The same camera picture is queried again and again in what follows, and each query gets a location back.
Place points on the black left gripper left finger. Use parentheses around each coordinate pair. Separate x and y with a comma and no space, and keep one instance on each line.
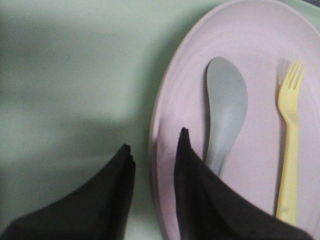
(98,210)

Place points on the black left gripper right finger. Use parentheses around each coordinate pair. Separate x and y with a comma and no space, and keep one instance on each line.
(208,209)

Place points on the yellow plastic fork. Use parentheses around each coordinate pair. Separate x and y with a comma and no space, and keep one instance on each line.
(287,102)

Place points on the white round plate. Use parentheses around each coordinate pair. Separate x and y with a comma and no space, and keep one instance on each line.
(261,38)

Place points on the pale green plastic spoon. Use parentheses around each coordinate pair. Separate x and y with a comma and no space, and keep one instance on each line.
(228,104)

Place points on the light green serving tray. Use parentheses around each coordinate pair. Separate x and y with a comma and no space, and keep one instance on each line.
(78,78)

